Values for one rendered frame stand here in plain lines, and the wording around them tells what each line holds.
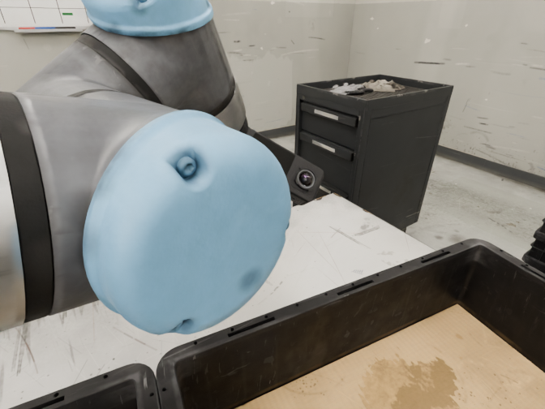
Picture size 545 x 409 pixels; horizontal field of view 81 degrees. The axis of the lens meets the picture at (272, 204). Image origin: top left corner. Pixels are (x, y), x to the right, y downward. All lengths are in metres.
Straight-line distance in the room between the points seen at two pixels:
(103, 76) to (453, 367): 0.44
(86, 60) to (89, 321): 0.53
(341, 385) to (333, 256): 0.41
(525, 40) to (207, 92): 3.10
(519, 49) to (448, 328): 2.94
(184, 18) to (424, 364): 0.41
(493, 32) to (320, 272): 2.91
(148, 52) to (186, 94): 0.04
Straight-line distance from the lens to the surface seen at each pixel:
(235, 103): 0.31
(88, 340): 0.67
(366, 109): 1.37
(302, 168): 0.36
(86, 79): 0.23
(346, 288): 0.35
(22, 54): 3.00
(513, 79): 3.30
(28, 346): 0.71
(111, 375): 0.31
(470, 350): 0.48
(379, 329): 0.43
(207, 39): 0.26
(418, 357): 0.44
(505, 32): 3.34
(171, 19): 0.24
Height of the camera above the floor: 1.17
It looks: 30 degrees down
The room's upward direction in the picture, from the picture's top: straight up
